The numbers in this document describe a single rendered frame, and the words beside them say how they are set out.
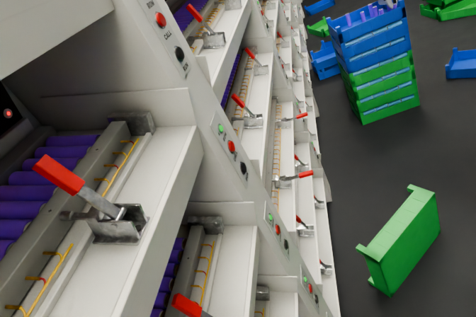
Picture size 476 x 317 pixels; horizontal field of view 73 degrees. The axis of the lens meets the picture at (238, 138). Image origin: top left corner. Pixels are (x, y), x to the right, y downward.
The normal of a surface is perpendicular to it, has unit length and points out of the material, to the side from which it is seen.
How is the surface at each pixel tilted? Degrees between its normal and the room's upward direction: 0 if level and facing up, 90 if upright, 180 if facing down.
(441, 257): 0
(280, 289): 90
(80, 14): 107
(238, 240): 17
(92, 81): 90
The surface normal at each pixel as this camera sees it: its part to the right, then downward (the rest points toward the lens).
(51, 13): 0.98, -0.04
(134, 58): -0.12, 0.59
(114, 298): -0.13, -0.81
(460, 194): -0.41, -0.76
